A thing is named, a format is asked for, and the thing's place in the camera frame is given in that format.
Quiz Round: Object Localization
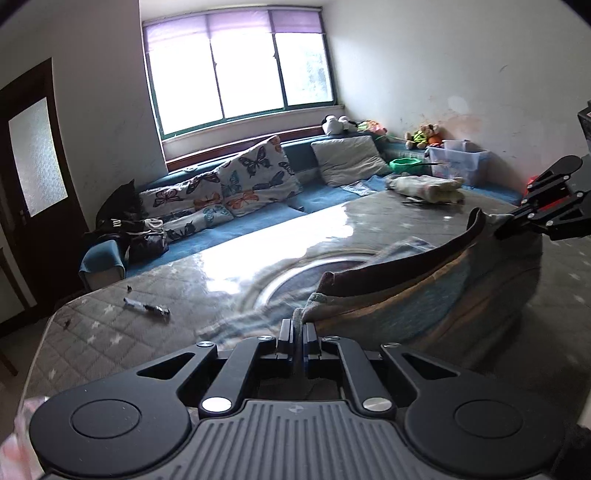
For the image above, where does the clear plastic storage box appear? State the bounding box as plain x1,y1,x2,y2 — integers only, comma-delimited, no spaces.
425,140,491,185

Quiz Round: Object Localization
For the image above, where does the brown bear plush toy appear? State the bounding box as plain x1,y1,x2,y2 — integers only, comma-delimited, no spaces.
405,124,441,149

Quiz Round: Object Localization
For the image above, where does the green framed window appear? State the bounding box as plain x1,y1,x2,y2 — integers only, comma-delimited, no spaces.
141,7,338,139

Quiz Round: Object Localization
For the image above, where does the dark wood glass door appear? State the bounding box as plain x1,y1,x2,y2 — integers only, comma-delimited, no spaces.
0,58,90,296

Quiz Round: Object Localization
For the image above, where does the green plastic basin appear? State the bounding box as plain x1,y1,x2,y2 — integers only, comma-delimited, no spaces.
389,157,423,175

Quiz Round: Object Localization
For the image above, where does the folded yellow cloth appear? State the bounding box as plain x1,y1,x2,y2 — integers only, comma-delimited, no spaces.
387,175,466,205

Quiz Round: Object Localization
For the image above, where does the butterfly print pillow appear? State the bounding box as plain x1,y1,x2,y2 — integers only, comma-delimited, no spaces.
217,135,303,217

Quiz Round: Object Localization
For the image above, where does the blue sofa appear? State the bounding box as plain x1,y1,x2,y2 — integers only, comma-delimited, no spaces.
78,134,527,291

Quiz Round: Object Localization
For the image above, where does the butterfly print quilt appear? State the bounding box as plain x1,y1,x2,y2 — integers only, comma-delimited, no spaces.
139,170,236,243

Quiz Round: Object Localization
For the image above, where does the grey pillow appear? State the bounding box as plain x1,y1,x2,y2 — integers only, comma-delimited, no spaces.
310,135,391,188

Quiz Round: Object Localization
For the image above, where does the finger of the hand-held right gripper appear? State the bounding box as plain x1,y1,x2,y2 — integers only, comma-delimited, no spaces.
526,155,583,192
494,187,591,241

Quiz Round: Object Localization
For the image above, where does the marker pen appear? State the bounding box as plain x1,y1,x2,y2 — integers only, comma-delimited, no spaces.
123,298,171,317

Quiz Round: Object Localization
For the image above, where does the white black plush toy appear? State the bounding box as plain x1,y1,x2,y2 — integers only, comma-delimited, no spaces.
321,114,358,136

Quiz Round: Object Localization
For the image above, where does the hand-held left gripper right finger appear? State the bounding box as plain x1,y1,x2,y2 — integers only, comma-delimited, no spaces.
302,322,458,412

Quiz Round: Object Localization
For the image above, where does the round metal table grille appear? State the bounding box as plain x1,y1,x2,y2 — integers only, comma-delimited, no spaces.
256,256,370,310

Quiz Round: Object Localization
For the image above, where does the black bag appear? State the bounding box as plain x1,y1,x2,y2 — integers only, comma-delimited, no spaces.
95,179,144,236

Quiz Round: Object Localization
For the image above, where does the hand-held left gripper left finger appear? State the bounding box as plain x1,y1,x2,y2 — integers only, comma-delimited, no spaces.
136,318,296,416

